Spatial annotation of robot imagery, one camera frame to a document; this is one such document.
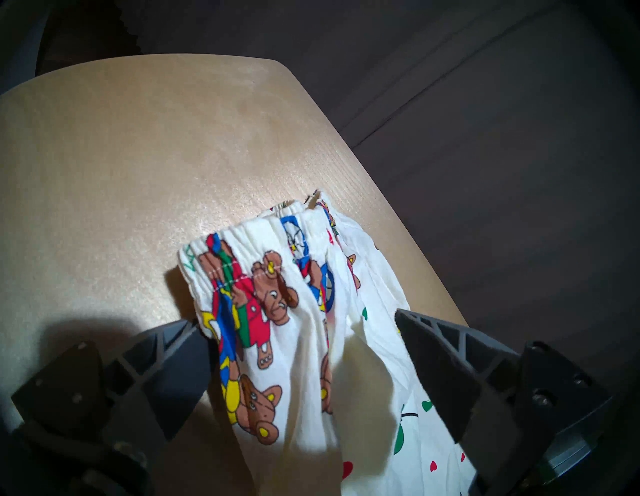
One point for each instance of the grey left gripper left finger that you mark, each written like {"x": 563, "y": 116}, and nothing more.
{"x": 150, "y": 390}

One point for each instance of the brown pleated curtain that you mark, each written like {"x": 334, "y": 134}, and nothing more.
{"x": 500, "y": 175}

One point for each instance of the narrow grey curved arch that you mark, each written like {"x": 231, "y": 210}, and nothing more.
{"x": 22, "y": 45}

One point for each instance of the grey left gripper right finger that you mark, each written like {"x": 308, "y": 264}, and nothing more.
{"x": 500, "y": 400}

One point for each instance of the white bear print pants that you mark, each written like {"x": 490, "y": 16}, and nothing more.
{"x": 300, "y": 325}

